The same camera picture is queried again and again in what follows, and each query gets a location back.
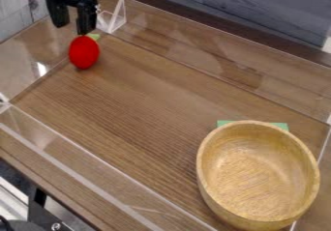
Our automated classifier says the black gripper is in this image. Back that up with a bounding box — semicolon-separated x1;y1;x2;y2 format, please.
47;0;97;35

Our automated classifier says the red plush strawberry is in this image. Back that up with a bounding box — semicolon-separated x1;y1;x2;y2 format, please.
68;34;99;70

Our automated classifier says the black table leg clamp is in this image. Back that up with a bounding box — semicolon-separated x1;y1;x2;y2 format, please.
27;188;74;231

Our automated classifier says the wooden bowl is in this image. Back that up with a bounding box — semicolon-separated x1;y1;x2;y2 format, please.
196;120;320;231

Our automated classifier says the clear acrylic corner bracket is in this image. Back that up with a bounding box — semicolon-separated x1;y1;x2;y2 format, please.
97;0;127;34

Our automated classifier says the clear acrylic left wall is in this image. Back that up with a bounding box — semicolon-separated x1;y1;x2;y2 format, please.
0;0;114;105

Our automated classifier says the clear acrylic wall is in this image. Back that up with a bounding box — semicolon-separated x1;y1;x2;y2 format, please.
117;0;331;124
0;103;217;231
0;0;114;105

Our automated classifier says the clear acrylic front wall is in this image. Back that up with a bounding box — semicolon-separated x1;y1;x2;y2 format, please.
0;103;217;231

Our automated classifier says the clear acrylic back wall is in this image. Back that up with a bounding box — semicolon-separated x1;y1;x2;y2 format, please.
117;0;331;124

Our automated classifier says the black cable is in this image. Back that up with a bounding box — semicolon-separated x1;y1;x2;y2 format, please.
0;215;17;231

